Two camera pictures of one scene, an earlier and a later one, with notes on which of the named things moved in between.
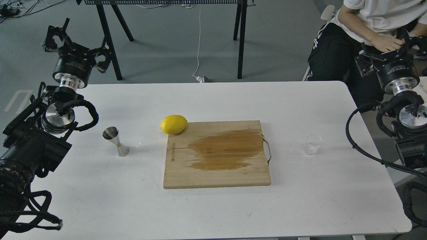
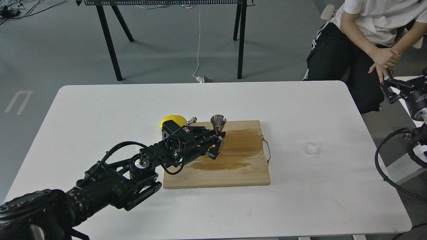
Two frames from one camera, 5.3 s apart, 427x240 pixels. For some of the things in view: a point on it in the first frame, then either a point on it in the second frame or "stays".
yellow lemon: x=173 y=124 stays
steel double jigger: x=111 y=134 → x=219 y=121
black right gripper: x=396 y=69 → x=416 y=100
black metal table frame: x=241 y=15 stays
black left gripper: x=75 y=63 → x=183 y=144
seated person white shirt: x=378 y=23 stays
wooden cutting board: x=216 y=154 stays
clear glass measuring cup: x=312 y=142 stays
